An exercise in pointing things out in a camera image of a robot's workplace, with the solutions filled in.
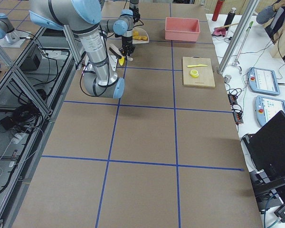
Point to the beige dustpan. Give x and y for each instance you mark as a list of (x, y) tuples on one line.
[(142, 32)]

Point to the teach pendant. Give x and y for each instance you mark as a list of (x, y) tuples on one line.
[(266, 108), (263, 81)]

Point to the black bottle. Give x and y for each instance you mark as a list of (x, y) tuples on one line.
[(230, 17)]

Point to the bamboo cutting board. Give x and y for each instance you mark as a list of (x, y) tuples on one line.
[(206, 77)]

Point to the aluminium frame post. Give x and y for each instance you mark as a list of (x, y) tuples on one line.
[(243, 24)]

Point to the lemon slices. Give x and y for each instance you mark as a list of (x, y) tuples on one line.
[(194, 73)]

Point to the near teach pendant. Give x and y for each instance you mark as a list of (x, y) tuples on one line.
[(266, 108)]

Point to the yellow plastic knife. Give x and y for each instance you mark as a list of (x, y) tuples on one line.
[(197, 65)]

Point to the black monitor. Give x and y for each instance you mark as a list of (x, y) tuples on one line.
[(267, 147)]

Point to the pink cloth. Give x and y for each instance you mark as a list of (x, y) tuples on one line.
[(219, 32)]

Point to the toy corn cob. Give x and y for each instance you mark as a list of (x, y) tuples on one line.
[(121, 61)]

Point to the pink plastic bin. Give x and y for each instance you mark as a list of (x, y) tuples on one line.
[(182, 29)]

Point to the toy ginger root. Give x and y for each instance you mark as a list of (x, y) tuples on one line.
[(143, 38)]

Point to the beige hand brush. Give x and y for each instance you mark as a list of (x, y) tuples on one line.
[(119, 52)]

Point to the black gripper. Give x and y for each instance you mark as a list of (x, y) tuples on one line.
[(127, 42)]

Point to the far teach pendant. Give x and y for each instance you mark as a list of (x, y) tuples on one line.
[(263, 81)]

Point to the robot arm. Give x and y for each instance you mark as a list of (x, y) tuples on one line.
[(134, 7), (96, 35)]

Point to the metal reacher grabber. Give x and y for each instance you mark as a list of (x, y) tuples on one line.
[(236, 63)]

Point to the red bottle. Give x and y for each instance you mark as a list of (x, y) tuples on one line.
[(217, 10)]

